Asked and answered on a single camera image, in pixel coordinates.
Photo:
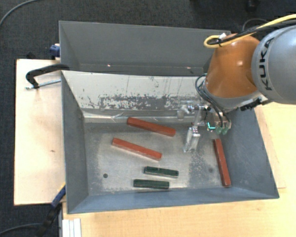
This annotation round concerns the dark green flat block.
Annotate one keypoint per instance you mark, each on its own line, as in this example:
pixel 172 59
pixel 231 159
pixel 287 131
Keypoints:
pixel 160 171
pixel 151 184

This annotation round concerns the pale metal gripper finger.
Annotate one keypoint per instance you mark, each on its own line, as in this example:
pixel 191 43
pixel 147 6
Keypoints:
pixel 195 139
pixel 188 142

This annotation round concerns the grey metal bin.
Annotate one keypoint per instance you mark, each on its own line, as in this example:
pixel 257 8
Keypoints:
pixel 128 46

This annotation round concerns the red-brown flat block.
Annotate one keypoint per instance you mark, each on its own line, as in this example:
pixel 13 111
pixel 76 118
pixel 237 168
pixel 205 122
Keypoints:
pixel 222 162
pixel 136 149
pixel 150 127

